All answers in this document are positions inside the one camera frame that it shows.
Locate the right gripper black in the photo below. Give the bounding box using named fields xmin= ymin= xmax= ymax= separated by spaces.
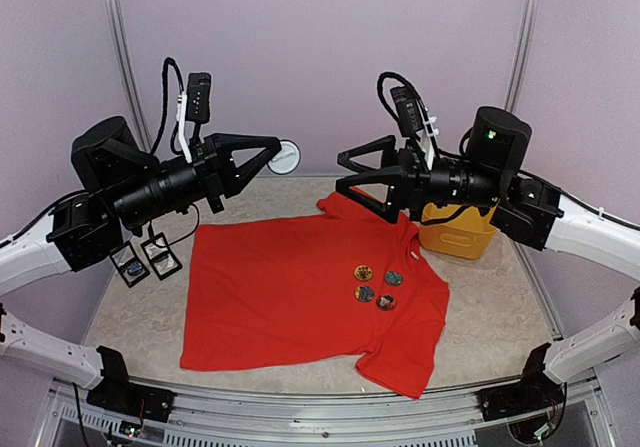
xmin=337 ymin=133 xmax=506 ymax=222

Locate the blue starry round brooch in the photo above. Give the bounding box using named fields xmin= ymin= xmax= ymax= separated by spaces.
xmin=267 ymin=140 xmax=301 ymax=175

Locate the red t-shirt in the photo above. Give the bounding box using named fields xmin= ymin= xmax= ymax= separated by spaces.
xmin=180 ymin=193 xmax=449 ymax=399

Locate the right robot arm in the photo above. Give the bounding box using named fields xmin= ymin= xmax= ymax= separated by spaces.
xmin=336 ymin=106 xmax=639 ymax=279

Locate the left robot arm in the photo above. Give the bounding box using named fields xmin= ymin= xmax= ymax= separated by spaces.
xmin=1 ymin=116 xmax=282 ymax=294

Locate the yellow round brooch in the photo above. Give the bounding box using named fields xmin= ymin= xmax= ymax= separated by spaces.
xmin=354 ymin=265 xmax=374 ymax=282

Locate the teal swirl round brooch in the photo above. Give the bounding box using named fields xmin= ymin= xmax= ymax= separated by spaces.
xmin=384 ymin=271 xmax=404 ymax=286

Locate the portrait round brooch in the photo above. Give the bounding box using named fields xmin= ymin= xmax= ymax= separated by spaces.
xmin=376 ymin=295 xmax=396 ymax=312

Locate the yellow plastic basket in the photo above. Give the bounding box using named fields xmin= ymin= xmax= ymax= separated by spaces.
xmin=419 ymin=207 xmax=497 ymax=260

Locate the black display box right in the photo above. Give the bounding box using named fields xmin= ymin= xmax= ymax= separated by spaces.
xmin=141 ymin=233 xmax=183 ymax=281

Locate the black display box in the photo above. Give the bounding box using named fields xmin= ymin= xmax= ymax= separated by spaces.
xmin=141 ymin=233 xmax=183 ymax=281
xmin=109 ymin=242 xmax=150 ymax=288

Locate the black display box left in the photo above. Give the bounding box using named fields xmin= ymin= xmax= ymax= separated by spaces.
xmin=109 ymin=242 xmax=150 ymax=288

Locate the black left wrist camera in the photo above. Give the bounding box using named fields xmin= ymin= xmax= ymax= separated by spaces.
xmin=186 ymin=72 xmax=212 ymax=124

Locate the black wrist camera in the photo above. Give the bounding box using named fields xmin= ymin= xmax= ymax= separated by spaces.
xmin=390 ymin=86 xmax=424 ymax=138
xmin=186 ymin=72 xmax=212 ymax=124

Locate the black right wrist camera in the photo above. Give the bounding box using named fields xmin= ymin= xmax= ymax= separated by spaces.
xmin=390 ymin=86 xmax=424 ymax=138

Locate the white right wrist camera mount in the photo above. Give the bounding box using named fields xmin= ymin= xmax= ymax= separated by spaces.
xmin=414 ymin=115 xmax=439 ymax=170

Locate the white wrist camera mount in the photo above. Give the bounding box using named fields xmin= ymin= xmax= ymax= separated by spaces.
xmin=414 ymin=115 xmax=439 ymax=170
xmin=170 ymin=91 xmax=192 ymax=164

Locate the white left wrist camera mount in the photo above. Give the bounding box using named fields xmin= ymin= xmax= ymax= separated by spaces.
xmin=170 ymin=91 xmax=192 ymax=164

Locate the black right camera cable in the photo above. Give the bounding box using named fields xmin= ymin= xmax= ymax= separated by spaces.
xmin=375 ymin=70 xmax=431 ymax=128

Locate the black camera cable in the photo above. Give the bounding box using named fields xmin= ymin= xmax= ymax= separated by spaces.
xmin=375 ymin=70 xmax=431 ymax=128
xmin=148 ymin=56 xmax=186 ymax=158

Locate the black left camera cable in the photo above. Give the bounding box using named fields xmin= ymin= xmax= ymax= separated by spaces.
xmin=148 ymin=56 xmax=186 ymax=158

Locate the right aluminium corner post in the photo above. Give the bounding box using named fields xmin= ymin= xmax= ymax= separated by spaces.
xmin=504 ymin=0 xmax=539 ymax=113

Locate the aluminium front rail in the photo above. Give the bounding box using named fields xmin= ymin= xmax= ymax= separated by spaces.
xmin=29 ymin=361 xmax=621 ymax=447

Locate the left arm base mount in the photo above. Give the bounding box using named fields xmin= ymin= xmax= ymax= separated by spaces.
xmin=86 ymin=346 xmax=175 ymax=423

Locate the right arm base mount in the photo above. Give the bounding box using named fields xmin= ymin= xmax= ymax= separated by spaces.
xmin=477 ymin=343 xmax=567 ymax=421

